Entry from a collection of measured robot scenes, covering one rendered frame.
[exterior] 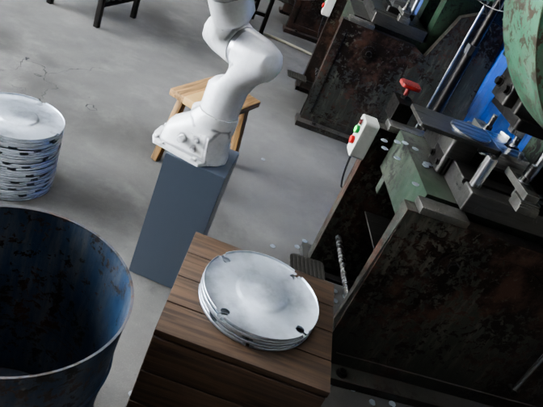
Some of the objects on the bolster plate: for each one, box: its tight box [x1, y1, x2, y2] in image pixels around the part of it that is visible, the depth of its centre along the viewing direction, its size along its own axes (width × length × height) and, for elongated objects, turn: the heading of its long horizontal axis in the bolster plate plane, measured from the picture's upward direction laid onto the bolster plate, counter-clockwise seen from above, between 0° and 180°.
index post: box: [469, 154, 498, 189], centre depth 152 cm, size 3×3×10 cm
